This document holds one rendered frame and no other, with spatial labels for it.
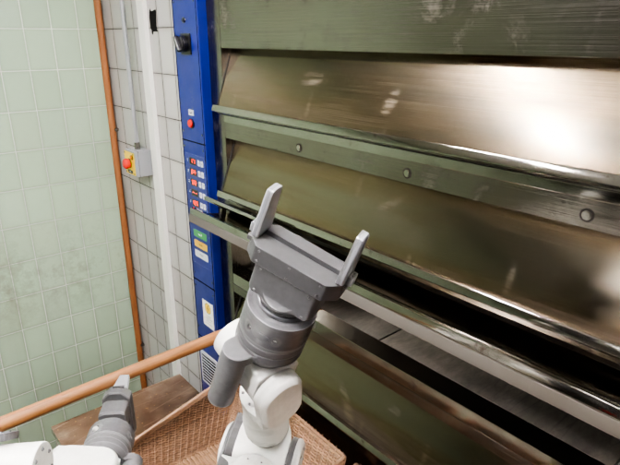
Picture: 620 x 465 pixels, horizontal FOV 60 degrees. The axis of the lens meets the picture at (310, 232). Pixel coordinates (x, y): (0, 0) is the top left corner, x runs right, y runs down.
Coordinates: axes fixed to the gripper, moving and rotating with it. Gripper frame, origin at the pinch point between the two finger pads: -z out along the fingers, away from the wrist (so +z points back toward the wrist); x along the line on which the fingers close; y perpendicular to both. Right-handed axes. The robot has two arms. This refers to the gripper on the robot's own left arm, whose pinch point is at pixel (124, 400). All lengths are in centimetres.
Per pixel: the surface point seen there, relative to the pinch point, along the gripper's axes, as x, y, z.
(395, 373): 3, 61, -8
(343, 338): 1, 51, -23
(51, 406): -0.7, -14.5, 1.1
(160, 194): -17, -7, -105
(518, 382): -21, 70, 32
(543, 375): -24, 72, 34
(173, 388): 61, -6, -90
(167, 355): -1.5, 7.2, -14.6
